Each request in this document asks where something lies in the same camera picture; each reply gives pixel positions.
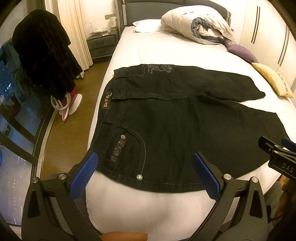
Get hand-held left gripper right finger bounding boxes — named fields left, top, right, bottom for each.
left=188, top=152, right=270, bottom=241

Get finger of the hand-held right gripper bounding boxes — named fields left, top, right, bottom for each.
left=258, top=136, right=281, bottom=154
left=280, top=137, right=296, bottom=152

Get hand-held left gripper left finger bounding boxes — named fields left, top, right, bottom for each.
left=22, top=151, right=104, bottom=241

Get black denim pants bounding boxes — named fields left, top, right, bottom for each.
left=88, top=64, right=290, bottom=193

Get person's left hand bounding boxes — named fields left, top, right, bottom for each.
left=99, top=231, right=148, bottom=241

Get yellow cushion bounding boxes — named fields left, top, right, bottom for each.
left=252, top=62, right=295, bottom=97

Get purple cushion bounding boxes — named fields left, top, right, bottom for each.
left=224, top=39, right=259, bottom=64

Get white wardrobe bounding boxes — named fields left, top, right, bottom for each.
left=228, top=0, right=296, bottom=77

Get black fur coat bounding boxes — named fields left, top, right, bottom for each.
left=12, top=10, right=83, bottom=100

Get grey nightstand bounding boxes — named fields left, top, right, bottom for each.
left=86, top=30, right=120, bottom=59

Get bed with white sheet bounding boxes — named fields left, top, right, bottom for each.
left=85, top=17, right=296, bottom=241

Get cream curtain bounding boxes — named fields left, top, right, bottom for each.
left=45, top=0, right=121, bottom=71

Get bundled cream duvet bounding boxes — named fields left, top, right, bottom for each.
left=161, top=5, right=235, bottom=45

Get white pillow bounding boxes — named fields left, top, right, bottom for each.
left=132, top=19, right=167, bottom=33

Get grey padded headboard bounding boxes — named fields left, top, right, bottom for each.
left=116, top=0, right=232, bottom=39

